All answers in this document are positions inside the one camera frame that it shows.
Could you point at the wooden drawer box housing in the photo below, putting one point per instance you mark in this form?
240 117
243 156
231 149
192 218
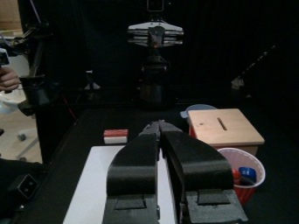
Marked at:
227 128

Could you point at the person's hand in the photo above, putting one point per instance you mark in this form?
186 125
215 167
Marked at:
8 80

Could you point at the grey-blue bowl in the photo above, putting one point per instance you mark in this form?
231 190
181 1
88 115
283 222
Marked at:
193 107

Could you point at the red plastic cup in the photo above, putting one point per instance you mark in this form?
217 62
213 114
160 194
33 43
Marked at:
244 195

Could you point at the red marker pen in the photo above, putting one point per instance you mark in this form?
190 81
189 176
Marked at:
236 176

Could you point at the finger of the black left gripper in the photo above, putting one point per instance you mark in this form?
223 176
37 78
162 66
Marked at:
160 36
152 36

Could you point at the silver frame corner bracket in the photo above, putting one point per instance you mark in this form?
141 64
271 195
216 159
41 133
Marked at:
92 84
237 83

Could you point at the blue marker pen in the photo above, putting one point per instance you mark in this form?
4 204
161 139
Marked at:
247 173

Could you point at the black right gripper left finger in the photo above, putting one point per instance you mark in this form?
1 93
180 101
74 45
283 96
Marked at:
132 175

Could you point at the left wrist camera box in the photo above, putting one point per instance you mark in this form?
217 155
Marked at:
154 5

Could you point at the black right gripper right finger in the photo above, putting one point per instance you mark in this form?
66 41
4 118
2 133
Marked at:
201 175

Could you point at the red and white eraser block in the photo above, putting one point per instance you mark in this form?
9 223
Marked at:
114 137

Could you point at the black square socket box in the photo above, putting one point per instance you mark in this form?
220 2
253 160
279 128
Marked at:
25 186

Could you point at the white cutting board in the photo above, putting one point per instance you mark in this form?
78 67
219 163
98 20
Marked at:
93 189

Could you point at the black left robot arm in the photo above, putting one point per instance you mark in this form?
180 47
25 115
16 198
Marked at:
153 87

